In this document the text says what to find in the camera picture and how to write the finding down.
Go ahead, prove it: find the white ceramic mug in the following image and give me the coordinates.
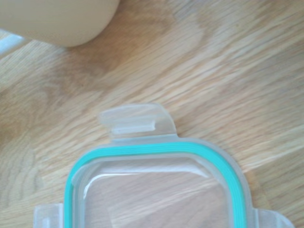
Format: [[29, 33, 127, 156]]
[[0, 0, 121, 47]]

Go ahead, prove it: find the clear lid teal seal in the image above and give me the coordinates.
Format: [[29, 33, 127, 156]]
[[33, 102, 296, 228]]

